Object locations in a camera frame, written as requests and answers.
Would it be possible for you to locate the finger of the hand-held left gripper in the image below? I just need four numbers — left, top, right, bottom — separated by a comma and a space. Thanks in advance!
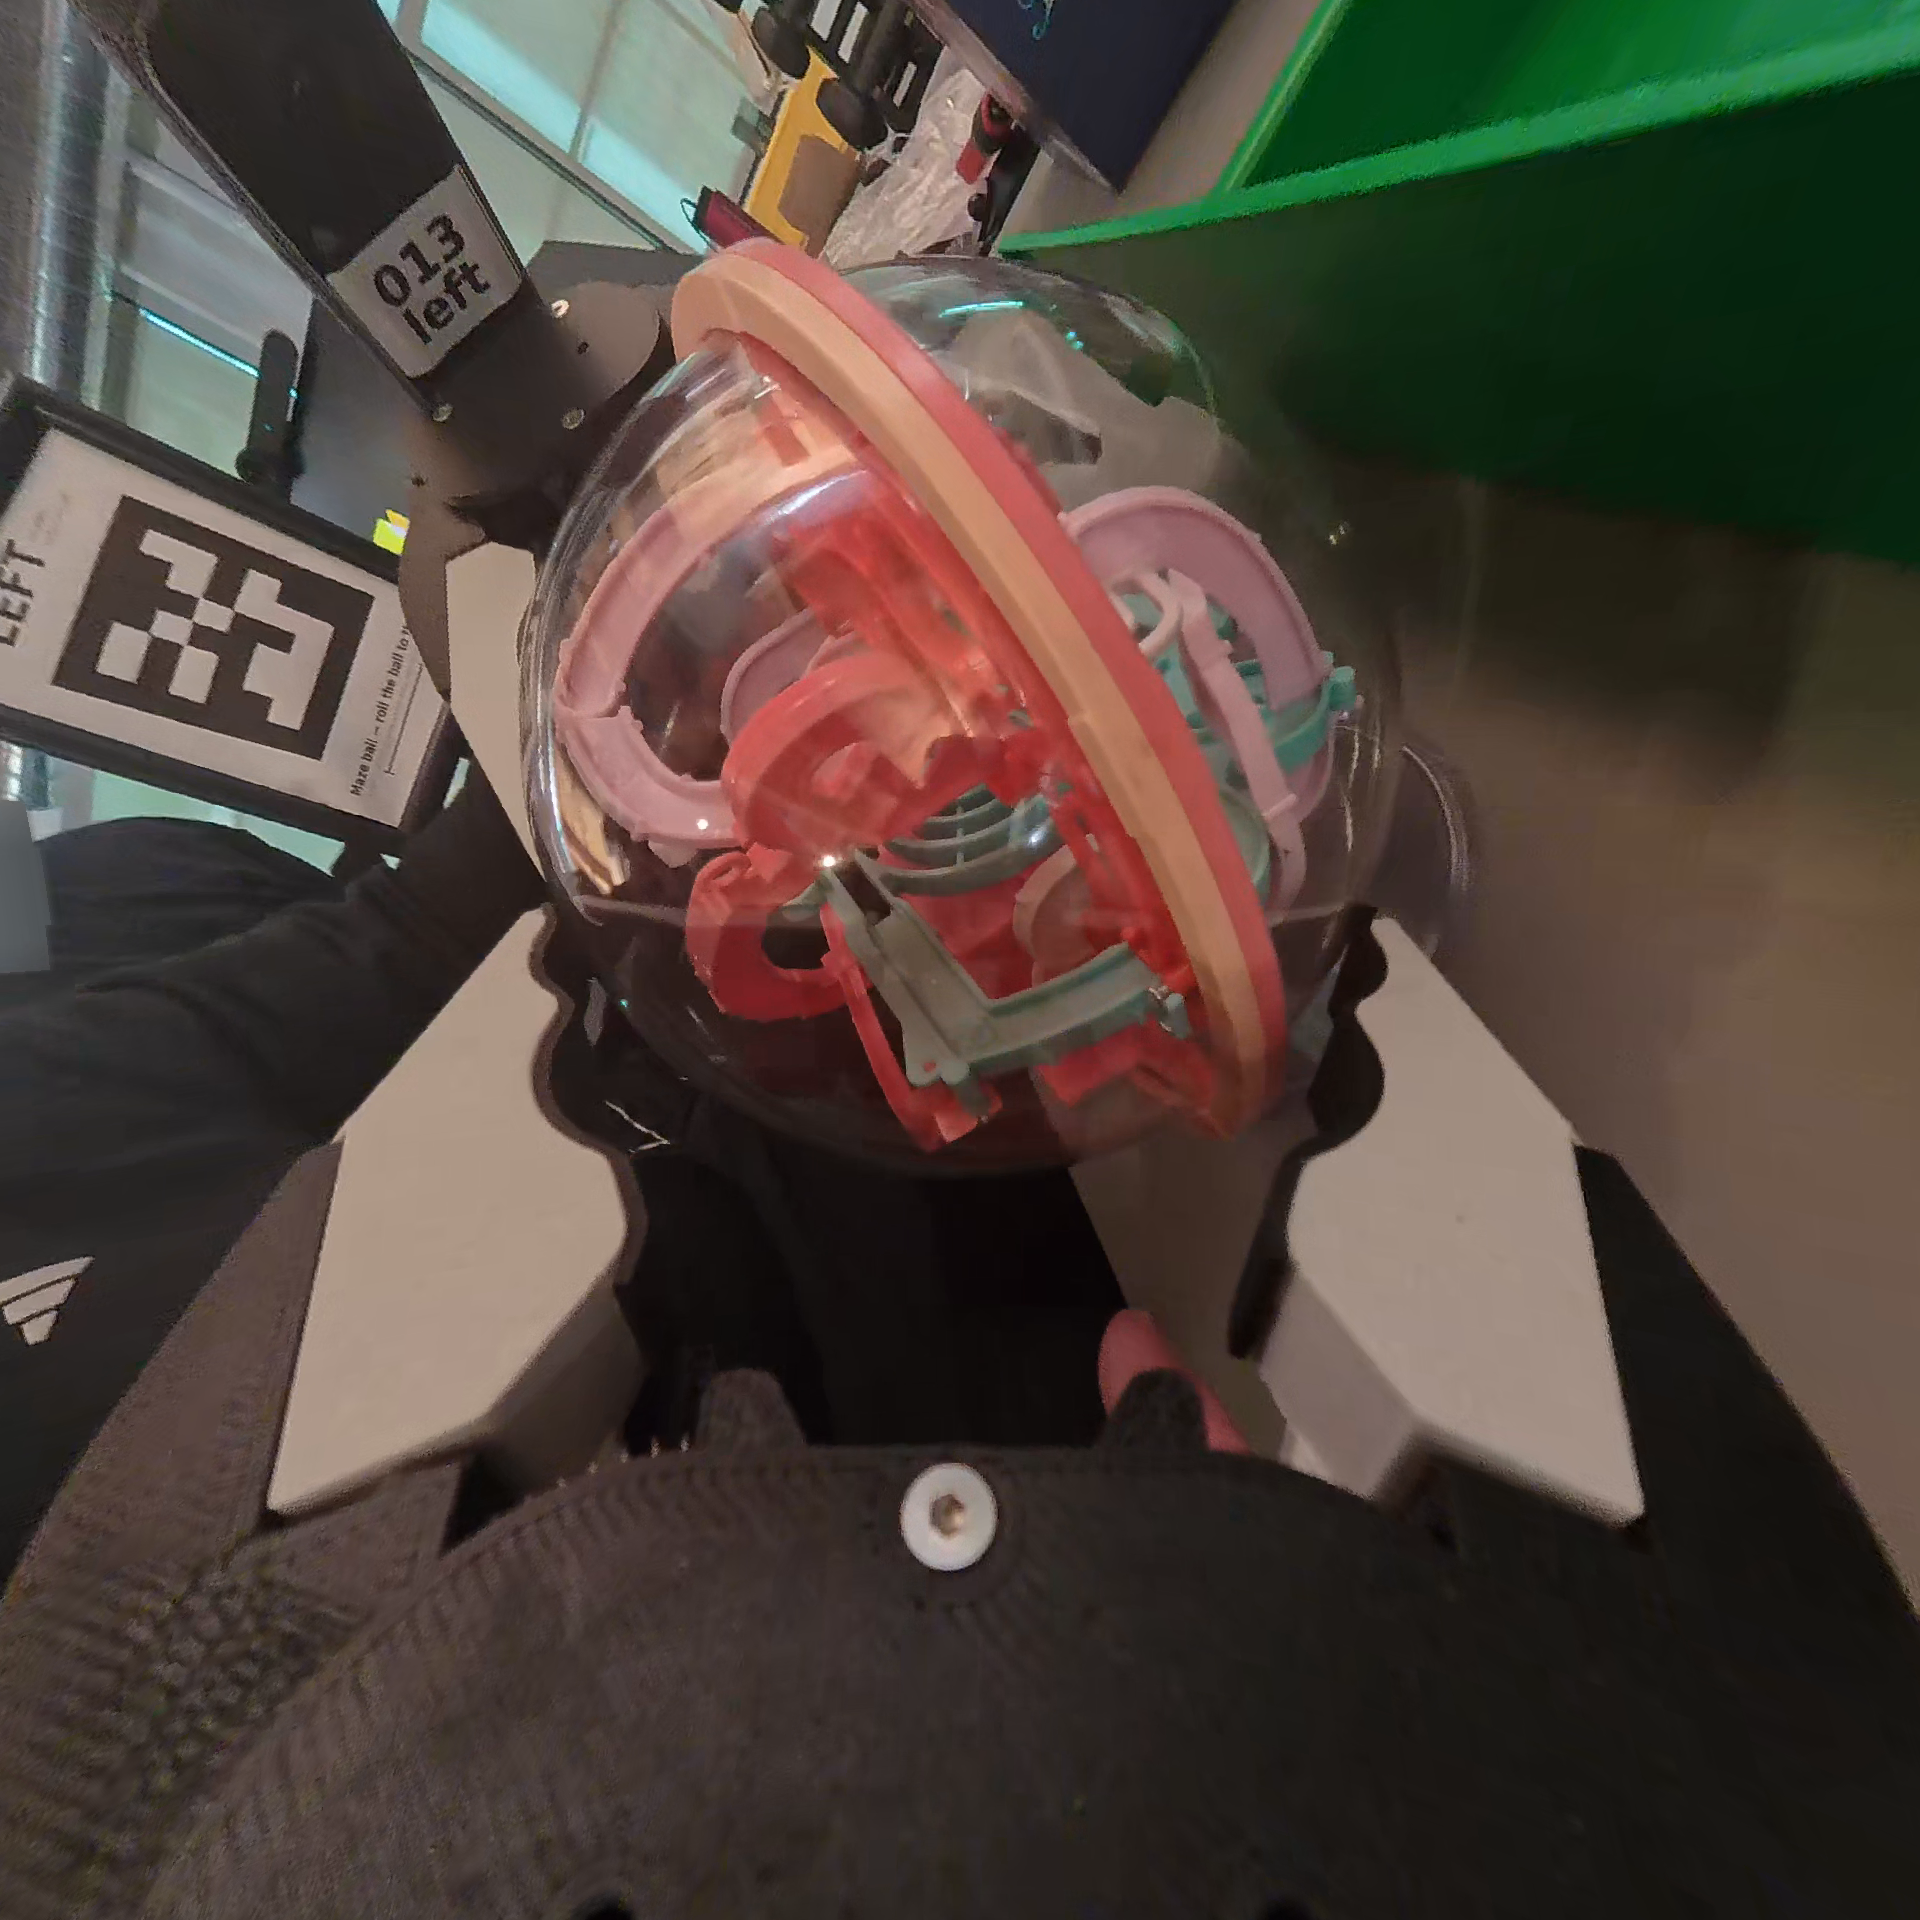
443, 535, 544, 863

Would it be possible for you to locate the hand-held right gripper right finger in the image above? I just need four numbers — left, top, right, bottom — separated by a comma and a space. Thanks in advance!
1227, 915, 1648, 1531

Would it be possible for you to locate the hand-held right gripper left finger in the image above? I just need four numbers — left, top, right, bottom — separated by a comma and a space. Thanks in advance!
266, 907, 650, 1518

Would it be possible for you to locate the clear maze ball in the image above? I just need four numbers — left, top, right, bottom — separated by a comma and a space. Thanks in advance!
516, 239, 1466, 1179

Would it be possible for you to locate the person's left forearm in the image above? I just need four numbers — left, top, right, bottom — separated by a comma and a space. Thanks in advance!
0, 779, 544, 1203

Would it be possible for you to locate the person's right hand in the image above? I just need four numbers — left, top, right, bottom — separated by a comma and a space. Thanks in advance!
1099, 1308, 1250, 1455

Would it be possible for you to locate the framed marker sign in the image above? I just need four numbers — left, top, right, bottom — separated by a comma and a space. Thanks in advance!
0, 375, 464, 836

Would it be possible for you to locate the yellow box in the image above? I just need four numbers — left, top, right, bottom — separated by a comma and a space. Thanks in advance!
746, 45, 876, 248

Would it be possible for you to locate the dumbbell rack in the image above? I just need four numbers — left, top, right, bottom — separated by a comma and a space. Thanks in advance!
736, 0, 963, 127

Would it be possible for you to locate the blue cardboard box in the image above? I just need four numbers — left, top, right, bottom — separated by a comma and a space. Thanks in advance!
944, 0, 1239, 190

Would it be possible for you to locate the green plastic bin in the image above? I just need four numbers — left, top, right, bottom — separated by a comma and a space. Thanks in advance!
997, 0, 1920, 570

